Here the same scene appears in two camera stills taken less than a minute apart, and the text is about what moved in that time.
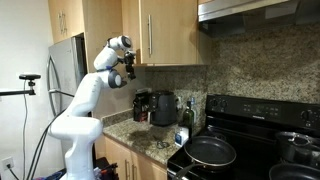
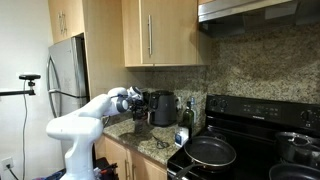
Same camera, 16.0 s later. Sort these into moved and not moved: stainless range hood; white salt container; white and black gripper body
Moved: white and black gripper body
Not moved: white salt container; stainless range hood
